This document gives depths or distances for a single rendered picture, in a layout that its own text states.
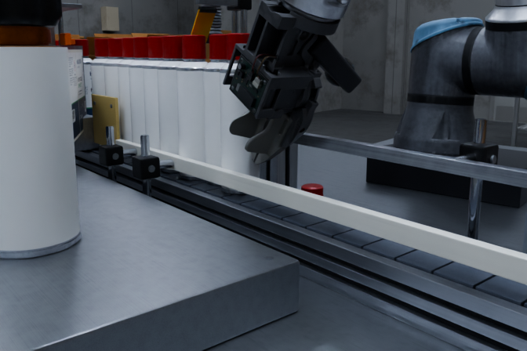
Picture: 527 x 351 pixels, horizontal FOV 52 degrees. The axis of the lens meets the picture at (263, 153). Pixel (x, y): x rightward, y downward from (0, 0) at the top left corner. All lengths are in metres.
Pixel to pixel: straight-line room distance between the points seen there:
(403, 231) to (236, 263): 0.15
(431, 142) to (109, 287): 0.66
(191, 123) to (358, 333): 0.40
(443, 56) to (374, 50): 8.73
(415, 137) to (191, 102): 0.41
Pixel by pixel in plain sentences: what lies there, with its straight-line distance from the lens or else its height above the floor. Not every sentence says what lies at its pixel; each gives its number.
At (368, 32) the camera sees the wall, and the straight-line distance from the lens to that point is 9.76.
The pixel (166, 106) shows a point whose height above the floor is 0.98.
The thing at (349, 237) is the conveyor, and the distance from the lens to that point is 0.55.
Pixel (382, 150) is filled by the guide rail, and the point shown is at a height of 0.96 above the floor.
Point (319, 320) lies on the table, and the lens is 0.50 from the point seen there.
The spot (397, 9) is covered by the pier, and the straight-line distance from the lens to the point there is 9.33.
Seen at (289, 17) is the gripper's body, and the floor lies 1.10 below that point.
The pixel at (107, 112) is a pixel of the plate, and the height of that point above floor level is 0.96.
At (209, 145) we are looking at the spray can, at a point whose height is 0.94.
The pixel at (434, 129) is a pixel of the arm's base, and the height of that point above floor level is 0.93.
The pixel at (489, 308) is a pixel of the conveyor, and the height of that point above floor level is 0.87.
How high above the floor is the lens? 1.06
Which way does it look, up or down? 11 degrees down
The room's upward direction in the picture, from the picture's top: straight up
